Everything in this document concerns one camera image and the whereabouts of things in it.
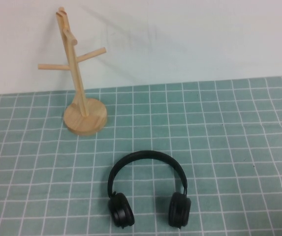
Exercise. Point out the black over-ear headphones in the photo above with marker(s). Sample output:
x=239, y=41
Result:
x=147, y=155

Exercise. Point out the wooden headphone stand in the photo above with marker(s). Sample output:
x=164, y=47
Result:
x=84, y=125

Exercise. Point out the green white-checked tablecloth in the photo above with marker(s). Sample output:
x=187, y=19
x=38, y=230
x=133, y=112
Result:
x=204, y=147

